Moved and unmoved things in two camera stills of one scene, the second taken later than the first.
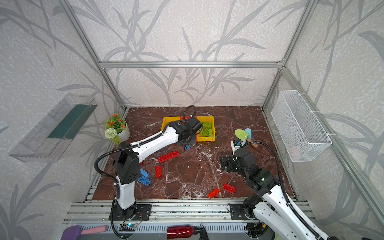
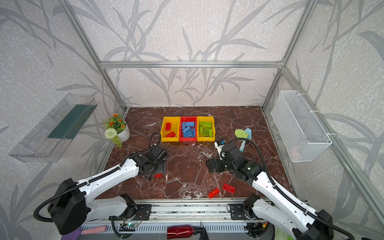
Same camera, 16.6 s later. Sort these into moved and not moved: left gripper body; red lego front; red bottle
Moved: left gripper body
Not moved: red lego front; red bottle
